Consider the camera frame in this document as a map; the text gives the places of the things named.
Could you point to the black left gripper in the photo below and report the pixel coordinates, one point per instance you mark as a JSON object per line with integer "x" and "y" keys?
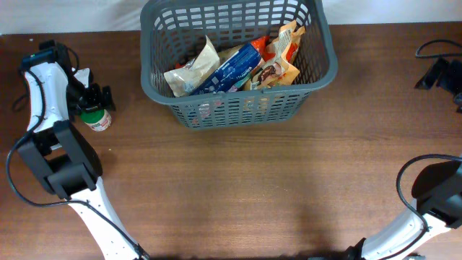
{"x": 94, "y": 100}

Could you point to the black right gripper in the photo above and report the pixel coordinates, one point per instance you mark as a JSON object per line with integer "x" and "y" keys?
{"x": 454, "y": 68}

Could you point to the green lid Knorr jar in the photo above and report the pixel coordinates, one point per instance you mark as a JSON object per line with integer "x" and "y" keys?
{"x": 99, "y": 120}

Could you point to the beige powder plastic bag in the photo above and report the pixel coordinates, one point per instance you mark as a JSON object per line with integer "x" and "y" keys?
{"x": 183, "y": 81}

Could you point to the blue white cracker box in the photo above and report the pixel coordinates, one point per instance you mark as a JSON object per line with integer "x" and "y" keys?
{"x": 234, "y": 69}

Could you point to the orange brown snack pouch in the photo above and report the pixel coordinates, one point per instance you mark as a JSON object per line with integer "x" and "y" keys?
{"x": 279, "y": 55}

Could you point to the orange red pasta packet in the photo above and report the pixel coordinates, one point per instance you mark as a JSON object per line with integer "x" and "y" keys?
{"x": 259, "y": 44}

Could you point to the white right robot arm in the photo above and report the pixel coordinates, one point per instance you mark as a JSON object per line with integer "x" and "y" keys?
{"x": 435, "y": 209}

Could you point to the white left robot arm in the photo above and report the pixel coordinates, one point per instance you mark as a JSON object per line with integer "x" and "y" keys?
{"x": 61, "y": 159}

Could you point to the grey plastic lattice basket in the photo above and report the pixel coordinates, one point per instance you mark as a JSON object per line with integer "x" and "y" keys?
{"x": 173, "y": 32}

